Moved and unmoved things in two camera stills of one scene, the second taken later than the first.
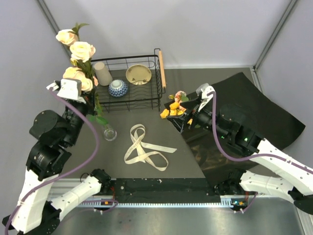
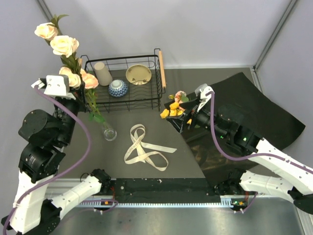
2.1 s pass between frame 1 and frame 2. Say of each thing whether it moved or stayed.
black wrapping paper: stayed
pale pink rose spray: moved
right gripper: stayed
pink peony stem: stayed
